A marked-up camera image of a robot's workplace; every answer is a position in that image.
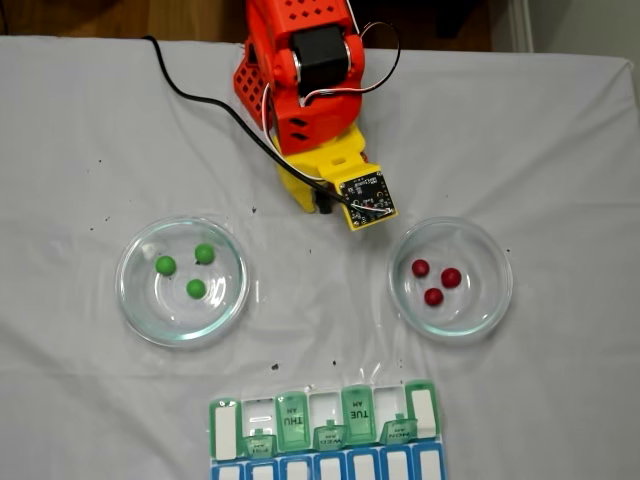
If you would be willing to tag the green round candy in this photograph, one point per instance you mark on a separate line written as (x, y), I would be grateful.
(204, 253)
(196, 288)
(165, 265)

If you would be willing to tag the green blue weekly pill organizer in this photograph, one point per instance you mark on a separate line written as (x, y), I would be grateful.
(290, 420)

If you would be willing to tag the red round candy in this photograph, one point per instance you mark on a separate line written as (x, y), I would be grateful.
(420, 268)
(433, 296)
(450, 277)

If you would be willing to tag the white wall trim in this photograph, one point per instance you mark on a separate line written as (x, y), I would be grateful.
(517, 25)

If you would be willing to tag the white tablecloth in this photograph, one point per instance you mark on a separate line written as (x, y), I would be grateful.
(75, 150)

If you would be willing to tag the glass bowl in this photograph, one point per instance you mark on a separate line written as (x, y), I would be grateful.
(150, 320)
(475, 310)

